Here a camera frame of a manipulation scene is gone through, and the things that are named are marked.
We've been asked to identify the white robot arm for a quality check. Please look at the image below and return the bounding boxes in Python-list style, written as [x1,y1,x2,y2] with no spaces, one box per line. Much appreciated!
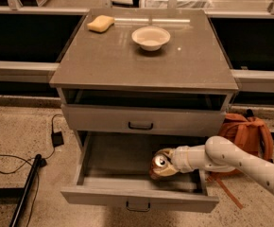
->
[149,136,274,195]

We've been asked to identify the yellow sponge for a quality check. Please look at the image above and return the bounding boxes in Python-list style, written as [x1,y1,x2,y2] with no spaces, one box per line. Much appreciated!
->
[87,15,114,33]

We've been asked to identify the black metal stand leg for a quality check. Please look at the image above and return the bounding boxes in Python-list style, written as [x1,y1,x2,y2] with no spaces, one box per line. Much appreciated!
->
[9,154,43,227]

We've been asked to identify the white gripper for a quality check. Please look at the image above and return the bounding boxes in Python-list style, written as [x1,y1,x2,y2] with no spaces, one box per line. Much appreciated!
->
[151,146,194,178]

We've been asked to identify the black power adapter with cable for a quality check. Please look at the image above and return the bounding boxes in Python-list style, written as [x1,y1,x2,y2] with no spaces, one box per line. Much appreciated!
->
[0,113,65,175]

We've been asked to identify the grey drawer cabinet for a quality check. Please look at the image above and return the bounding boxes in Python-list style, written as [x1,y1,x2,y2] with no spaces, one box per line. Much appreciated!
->
[49,8,240,214]

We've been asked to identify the open lower grey drawer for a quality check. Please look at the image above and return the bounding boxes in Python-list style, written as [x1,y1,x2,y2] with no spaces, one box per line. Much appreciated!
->
[61,132,219,213]

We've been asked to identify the white bowl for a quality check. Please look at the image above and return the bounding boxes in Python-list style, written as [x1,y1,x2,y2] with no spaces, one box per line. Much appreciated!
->
[131,26,170,51]

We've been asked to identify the orange soda can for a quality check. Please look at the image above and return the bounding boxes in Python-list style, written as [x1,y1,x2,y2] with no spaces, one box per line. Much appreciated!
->
[149,154,172,180]

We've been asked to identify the closed upper grey drawer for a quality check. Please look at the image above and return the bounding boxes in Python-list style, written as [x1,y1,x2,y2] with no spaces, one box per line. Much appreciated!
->
[61,104,225,137]

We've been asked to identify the orange backpack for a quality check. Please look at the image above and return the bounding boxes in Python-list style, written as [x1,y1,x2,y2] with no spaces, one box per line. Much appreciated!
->
[206,108,274,210]

